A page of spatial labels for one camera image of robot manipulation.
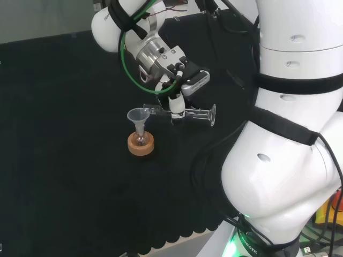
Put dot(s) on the pale board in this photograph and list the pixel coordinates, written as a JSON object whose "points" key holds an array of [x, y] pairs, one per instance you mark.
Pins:
{"points": [[187, 245]]}

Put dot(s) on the clear plastic funnel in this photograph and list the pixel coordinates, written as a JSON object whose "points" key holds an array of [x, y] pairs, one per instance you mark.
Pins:
{"points": [[138, 115]]}

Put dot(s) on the black bench cloth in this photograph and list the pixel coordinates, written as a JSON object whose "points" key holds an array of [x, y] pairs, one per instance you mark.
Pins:
{"points": [[67, 160]]}

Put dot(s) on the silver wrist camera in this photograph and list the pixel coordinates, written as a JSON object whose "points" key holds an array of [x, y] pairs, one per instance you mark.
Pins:
{"points": [[195, 83]]}

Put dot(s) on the yellow stop button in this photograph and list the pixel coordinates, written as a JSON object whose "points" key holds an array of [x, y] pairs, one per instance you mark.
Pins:
{"points": [[324, 211]]}

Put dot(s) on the glass round-bottom flask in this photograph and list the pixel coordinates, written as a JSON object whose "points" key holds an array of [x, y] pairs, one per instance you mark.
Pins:
{"points": [[140, 139]]}

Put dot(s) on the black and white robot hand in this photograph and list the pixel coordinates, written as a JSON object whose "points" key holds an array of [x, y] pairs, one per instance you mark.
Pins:
{"points": [[177, 105]]}

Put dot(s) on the clear graduated cylinder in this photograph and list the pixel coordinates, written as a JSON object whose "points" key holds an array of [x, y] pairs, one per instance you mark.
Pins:
{"points": [[199, 113]]}

